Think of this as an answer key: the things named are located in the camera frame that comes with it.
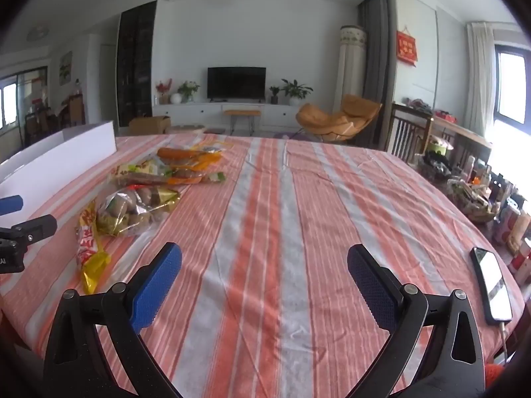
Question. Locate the framed wall picture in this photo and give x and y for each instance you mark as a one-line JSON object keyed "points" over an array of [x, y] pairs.
{"points": [[65, 68]]}

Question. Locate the wooden side table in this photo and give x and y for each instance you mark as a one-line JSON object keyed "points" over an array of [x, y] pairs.
{"points": [[460, 130]]}

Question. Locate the orange lounge chair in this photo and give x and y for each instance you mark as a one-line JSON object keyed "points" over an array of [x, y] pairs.
{"points": [[327, 122]]}

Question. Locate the grey curtain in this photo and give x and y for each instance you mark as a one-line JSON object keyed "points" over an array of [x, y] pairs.
{"points": [[375, 49]]}

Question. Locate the round white vase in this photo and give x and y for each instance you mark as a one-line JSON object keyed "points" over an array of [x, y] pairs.
{"points": [[176, 98]]}

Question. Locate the white curtain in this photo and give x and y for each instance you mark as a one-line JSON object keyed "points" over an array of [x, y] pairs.
{"points": [[477, 83]]}

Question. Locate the tall dark cabinet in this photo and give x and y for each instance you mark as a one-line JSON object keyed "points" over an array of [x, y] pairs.
{"points": [[135, 62]]}

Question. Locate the black smartphone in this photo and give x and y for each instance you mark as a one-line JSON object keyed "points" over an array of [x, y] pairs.
{"points": [[491, 282]]}

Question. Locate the black television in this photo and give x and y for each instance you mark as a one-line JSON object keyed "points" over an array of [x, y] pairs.
{"points": [[236, 83]]}

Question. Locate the white low cabinet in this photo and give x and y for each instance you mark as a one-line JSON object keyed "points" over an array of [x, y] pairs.
{"points": [[199, 111]]}

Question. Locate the dark wooden dining chairs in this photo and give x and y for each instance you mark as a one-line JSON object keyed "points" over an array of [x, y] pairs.
{"points": [[76, 110]]}

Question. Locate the white cardboard box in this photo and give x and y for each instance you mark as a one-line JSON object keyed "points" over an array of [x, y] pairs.
{"points": [[62, 153]]}

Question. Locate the covered standing air conditioner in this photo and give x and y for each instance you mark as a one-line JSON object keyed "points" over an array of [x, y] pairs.
{"points": [[350, 66]]}

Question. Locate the wicker basket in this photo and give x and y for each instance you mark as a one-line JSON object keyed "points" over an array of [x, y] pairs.
{"points": [[473, 209]]}

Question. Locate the dark wooden chair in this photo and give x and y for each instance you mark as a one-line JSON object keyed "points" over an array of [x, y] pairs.
{"points": [[408, 128]]}

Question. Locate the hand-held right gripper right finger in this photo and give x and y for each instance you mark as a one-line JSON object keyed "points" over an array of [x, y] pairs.
{"points": [[371, 286]]}

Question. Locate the orange striped tablecloth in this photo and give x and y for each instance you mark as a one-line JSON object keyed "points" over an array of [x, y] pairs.
{"points": [[269, 236]]}

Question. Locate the large plant in white pot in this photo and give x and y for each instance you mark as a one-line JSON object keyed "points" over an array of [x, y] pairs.
{"points": [[295, 91]]}

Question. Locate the yellow and dark snack packet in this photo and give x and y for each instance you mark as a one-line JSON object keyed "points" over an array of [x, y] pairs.
{"points": [[137, 171]]}

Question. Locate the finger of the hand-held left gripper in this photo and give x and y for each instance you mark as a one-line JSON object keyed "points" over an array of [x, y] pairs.
{"points": [[35, 228], [10, 205]]}

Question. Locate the wooden stool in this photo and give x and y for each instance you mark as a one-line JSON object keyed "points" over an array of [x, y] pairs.
{"points": [[242, 112]]}

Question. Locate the red flowers in vase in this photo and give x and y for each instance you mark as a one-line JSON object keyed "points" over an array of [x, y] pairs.
{"points": [[163, 89]]}

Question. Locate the green plant in vase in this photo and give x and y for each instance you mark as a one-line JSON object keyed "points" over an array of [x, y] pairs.
{"points": [[188, 89]]}

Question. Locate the round ceiling light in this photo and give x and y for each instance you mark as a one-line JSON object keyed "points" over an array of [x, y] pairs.
{"points": [[38, 33]]}

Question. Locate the red and yellow snack packet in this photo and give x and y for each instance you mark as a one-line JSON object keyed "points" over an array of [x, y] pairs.
{"points": [[89, 248]]}

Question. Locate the balcony window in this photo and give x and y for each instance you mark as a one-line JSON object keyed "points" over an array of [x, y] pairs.
{"points": [[10, 103]]}

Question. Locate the bright window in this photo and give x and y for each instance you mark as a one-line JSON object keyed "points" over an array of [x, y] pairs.
{"points": [[512, 87]]}

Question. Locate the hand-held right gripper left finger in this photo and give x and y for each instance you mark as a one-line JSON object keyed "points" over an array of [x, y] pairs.
{"points": [[157, 286]]}

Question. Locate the cluster of bottles and boxes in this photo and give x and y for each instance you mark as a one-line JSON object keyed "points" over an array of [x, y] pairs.
{"points": [[506, 211]]}

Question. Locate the small plant in dark pot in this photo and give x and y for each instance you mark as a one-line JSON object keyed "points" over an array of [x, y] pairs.
{"points": [[274, 95]]}

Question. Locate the red wall hanging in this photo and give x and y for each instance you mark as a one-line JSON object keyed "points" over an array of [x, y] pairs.
{"points": [[406, 47]]}

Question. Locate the brown cardboard box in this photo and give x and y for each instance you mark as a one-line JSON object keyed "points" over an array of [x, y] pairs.
{"points": [[147, 125]]}

